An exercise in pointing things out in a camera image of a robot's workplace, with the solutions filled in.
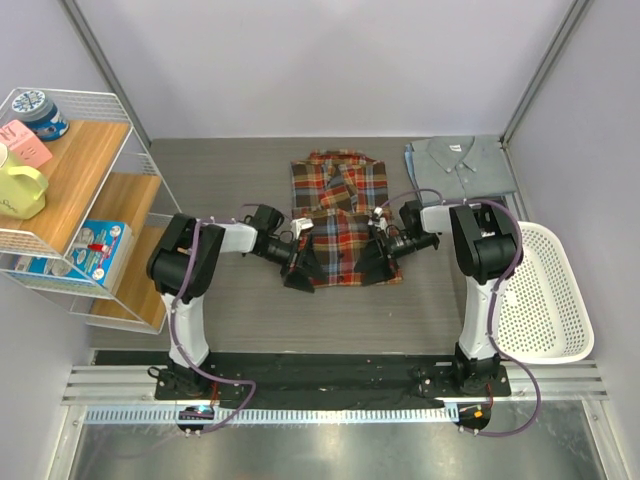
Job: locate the folded light blue shirt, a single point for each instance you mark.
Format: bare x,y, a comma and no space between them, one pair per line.
409,161

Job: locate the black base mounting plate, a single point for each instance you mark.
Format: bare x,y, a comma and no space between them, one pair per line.
304,378

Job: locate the white wire wooden shelf rack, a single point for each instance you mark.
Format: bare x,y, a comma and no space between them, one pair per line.
101,169

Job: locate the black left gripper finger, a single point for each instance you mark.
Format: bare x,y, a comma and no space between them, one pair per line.
298,276
310,265

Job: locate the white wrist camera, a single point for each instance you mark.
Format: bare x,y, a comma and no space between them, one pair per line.
378,220
300,226

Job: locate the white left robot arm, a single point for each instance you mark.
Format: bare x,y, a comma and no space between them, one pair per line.
184,260

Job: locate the blue product box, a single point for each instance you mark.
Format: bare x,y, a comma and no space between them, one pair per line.
98,252

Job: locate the white perforated plastic basket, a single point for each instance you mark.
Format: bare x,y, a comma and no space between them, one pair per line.
543,317

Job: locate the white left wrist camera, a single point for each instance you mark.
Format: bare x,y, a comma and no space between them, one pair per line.
300,226

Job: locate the blue round tin can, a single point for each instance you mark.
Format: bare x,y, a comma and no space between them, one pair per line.
37,111

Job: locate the yellow plastic pitcher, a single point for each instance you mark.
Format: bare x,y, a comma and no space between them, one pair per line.
22,188

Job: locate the pink small box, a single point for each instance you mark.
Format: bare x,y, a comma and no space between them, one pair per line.
22,142

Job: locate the white slotted cable duct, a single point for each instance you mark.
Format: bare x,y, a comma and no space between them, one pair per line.
183,415

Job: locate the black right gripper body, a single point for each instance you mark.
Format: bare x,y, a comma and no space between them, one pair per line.
402,244

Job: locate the aluminium frame rail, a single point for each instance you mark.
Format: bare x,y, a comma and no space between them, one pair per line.
129,384

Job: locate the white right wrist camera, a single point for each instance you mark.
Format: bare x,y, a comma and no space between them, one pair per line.
378,220

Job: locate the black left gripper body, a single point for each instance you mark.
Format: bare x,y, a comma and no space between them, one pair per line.
281,251

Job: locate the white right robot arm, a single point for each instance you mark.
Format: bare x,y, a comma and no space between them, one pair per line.
488,247

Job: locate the folded grey button shirt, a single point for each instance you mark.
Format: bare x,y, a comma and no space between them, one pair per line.
462,167

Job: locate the red brown plaid shirt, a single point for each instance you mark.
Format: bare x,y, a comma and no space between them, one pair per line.
338,190

